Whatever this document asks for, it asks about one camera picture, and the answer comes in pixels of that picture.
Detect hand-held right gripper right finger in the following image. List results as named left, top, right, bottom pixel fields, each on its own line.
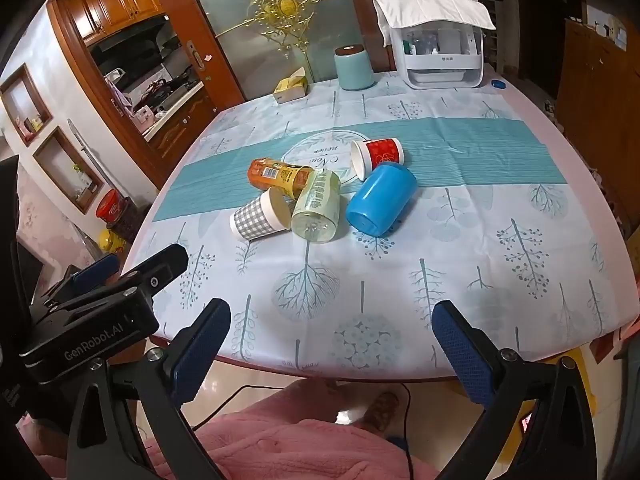
left=431, top=300, right=599, bottom=480

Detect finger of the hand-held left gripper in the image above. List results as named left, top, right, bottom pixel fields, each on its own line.
left=48, top=254, right=121, bottom=302
left=44, top=243, right=190, bottom=312

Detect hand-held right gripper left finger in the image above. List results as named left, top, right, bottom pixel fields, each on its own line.
left=64, top=298, right=232, bottom=480

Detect grey checked paper cup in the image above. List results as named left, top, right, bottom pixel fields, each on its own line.
left=229, top=187, right=296, bottom=243

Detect orange printed cup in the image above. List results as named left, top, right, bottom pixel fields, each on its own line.
left=247, top=158, right=313, bottom=200

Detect clear yellowish plastic cup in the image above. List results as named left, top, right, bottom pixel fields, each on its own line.
left=291, top=167, right=342, bottom=245

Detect blue plastic cup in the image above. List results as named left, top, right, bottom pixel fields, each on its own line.
left=346, top=162, right=418, bottom=237

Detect red paper cup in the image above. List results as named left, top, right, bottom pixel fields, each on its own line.
left=350, top=137, right=405, bottom=182

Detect yellow container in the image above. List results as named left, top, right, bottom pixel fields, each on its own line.
left=99, top=229, right=129, bottom=256

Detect jar with red lid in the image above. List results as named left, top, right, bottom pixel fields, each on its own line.
left=96, top=189, right=144, bottom=242

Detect tree print tablecloth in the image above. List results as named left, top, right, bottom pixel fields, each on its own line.
left=120, top=70, right=640, bottom=381

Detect brown slipper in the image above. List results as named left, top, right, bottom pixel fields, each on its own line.
left=361, top=391, right=401, bottom=434

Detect pink fleece clothing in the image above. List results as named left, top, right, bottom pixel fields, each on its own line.
left=30, top=377, right=441, bottom=480

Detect wooden kitchen base cabinet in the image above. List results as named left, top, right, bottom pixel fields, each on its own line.
left=144, top=85, right=217, bottom=172

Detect yellow tissue box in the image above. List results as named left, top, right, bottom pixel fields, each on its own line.
left=273, top=67, right=310, bottom=104

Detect frosted glass door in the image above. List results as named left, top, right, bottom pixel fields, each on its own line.
left=179, top=0, right=362, bottom=107

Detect teal canister with brown lid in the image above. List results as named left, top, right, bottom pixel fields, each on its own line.
left=334, top=46, right=375, bottom=92

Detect wooden side cabinet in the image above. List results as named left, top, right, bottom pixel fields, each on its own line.
left=555, top=17, right=640, bottom=216

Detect gold ornament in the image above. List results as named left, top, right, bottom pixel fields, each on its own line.
left=215, top=0, right=382, bottom=59

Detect white cloth cover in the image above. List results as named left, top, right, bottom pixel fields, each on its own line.
left=373, top=0, right=497, bottom=47

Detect large wooden wall niche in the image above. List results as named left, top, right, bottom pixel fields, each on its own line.
left=34, top=126, right=104, bottom=214

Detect small wooden wall niche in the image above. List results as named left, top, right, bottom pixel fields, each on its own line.
left=0, top=64, right=54, bottom=147

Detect wooden kitchen wall cabinets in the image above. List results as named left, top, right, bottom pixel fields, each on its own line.
left=64, top=0, right=164, bottom=44

